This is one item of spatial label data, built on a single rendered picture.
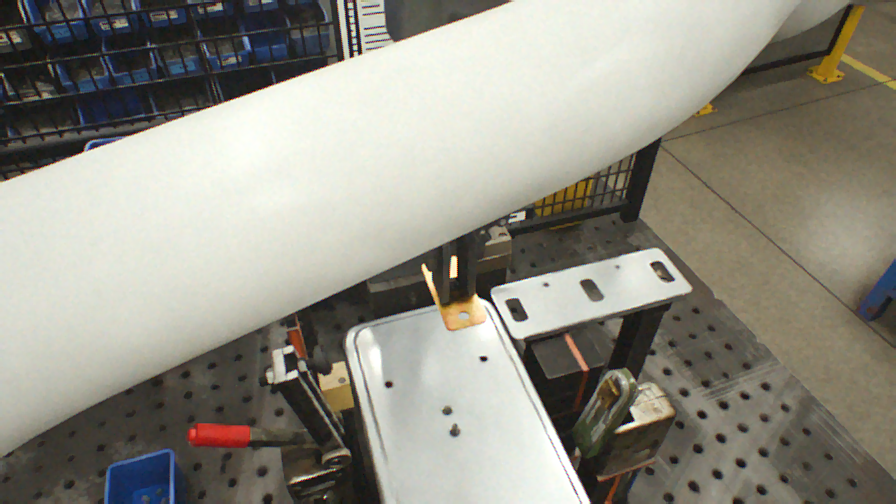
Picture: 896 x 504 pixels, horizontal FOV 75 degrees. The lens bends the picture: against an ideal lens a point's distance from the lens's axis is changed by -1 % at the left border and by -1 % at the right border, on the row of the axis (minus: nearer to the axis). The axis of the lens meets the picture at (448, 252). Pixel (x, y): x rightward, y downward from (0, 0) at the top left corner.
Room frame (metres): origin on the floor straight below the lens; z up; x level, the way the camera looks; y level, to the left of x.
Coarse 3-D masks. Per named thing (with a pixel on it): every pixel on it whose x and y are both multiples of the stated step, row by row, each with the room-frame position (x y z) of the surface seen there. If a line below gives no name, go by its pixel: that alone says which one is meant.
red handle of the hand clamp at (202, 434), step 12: (192, 432) 0.27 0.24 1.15; (204, 432) 0.28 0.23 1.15; (216, 432) 0.28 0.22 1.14; (228, 432) 0.28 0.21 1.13; (240, 432) 0.29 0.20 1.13; (252, 432) 0.29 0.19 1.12; (264, 432) 0.30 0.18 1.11; (276, 432) 0.30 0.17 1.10; (288, 432) 0.30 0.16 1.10; (300, 432) 0.31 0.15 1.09; (336, 432) 0.32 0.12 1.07; (192, 444) 0.27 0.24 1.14; (204, 444) 0.27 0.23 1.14; (216, 444) 0.27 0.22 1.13; (228, 444) 0.27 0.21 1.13; (240, 444) 0.28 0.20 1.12; (252, 444) 0.28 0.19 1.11; (264, 444) 0.29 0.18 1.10; (276, 444) 0.29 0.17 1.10; (288, 444) 0.29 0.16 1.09; (300, 444) 0.30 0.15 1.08; (312, 444) 0.30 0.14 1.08
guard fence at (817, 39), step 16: (832, 16) 3.05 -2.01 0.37; (848, 16) 3.09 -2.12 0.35; (816, 32) 3.04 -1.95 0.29; (832, 32) 3.07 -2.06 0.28; (848, 32) 3.07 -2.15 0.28; (768, 48) 2.90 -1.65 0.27; (784, 48) 2.96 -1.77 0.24; (800, 48) 3.02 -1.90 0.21; (816, 48) 3.05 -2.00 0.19; (832, 48) 3.07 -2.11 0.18; (752, 64) 2.87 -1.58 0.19; (768, 64) 2.90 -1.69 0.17; (784, 64) 2.94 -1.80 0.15; (832, 64) 3.07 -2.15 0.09; (832, 80) 3.04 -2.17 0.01; (704, 112) 2.70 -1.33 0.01
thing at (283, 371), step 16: (272, 352) 0.32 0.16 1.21; (288, 352) 0.32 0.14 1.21; (320, 352) 0.32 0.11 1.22; (272, 368) 0.30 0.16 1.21; (288, 368) 0.31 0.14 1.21; (304, 368) 0.31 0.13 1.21; (320, 368) 0.30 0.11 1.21; (272, 384) 0.29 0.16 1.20; (288, 384) 0.29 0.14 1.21; (304, 384) 0.30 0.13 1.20; (288, 400) 0.29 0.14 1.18; (304, 400) 0.29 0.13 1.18; (320, 400) 0.32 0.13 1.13; (304, 416) 0.29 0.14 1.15; (320, 416) 0.30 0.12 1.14; (320, 432) 0.29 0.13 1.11; (320, 448) 0.29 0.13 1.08; (336, 448) 0.30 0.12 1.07
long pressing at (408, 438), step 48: (384, 336) 0.50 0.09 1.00; (432, 336) 0.50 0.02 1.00; (480, 336) 0.50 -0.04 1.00; (384, 384) 0.42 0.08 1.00; (432, 384) 0.42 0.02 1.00; (480, 384) 0.42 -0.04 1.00; (528, 384) 0.42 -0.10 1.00; (384, 432) 0.36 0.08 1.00; (432, 432) 0.36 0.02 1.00; (480, 432) 0.36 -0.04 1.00; (528, 432) 0.36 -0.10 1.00; (384, 480) 0.29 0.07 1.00; (432, 480) 0.30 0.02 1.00; (480, 480) 0.30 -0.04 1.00; (528, 480) 0.30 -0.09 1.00; (576, 480) 0.30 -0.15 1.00
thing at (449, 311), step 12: (456, 264) 0.40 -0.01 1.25; (456, 276) 0.37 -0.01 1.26; (432, 288) 0.36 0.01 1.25; (456, 288) 0.36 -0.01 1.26; (456, 300) 0.35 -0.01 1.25; (468, 300) 0.35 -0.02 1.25; (444, 312) 0.34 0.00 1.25; (456, 312) 0.34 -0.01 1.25; (468, 312) 0.34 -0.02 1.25; (480, 312) 0.34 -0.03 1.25; (444, 324) 0.32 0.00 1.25; (456, 324) 0.32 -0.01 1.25; (468, 324) 0.32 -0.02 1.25
